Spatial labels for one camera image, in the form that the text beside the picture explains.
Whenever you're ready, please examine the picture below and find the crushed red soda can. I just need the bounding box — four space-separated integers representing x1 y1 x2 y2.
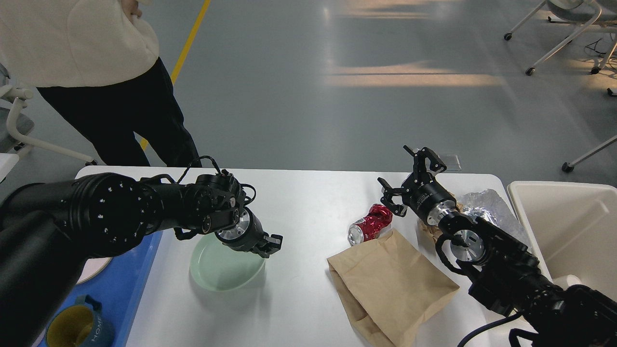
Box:
347 203 393 246

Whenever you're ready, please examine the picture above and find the chair leg with caster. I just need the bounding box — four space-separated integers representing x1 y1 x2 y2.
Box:
561 135 617 172

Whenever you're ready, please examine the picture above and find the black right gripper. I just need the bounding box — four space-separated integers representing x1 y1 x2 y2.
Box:
377 145 457 226

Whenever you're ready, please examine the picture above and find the brown paper bag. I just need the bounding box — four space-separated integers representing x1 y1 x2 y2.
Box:
327 229 459 347

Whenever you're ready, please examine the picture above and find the crumpled aluminium foil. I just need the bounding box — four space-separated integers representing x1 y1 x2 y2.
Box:
456 189 532 247

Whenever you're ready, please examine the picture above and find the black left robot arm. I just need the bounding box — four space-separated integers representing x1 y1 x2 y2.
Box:
0 158 283 347

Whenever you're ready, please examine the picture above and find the white office chair left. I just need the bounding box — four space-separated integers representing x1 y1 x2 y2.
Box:
0 65 98 166

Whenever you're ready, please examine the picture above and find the blue plastic tray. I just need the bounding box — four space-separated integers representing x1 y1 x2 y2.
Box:
46 233 161 347

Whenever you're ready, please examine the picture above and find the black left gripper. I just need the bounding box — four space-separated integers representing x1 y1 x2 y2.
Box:
215 208 283 259

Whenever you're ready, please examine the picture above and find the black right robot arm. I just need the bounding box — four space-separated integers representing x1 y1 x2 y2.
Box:
378 146 617 347

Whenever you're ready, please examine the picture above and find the light green plate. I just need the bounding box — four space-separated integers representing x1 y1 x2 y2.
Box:
189 235 265 292

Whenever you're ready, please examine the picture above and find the person in cream sweater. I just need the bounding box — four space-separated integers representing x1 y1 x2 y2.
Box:
0 0 201 167

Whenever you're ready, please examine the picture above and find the pink plate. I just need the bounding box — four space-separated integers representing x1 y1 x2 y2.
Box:
76 257 113 285

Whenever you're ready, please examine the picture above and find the white plastic bin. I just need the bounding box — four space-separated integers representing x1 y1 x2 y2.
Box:
508 181 617 300

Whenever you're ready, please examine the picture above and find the teal mug yellow inside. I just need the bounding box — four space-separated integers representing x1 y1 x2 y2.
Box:
45 294 115 347

